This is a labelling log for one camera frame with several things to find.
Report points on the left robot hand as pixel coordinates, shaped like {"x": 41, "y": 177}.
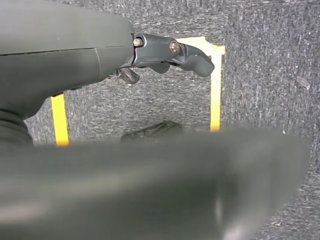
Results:
{"x": 50, "y": 49}

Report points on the yellow floor tape square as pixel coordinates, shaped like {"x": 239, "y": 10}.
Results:
{"x": 216, "y": 92}

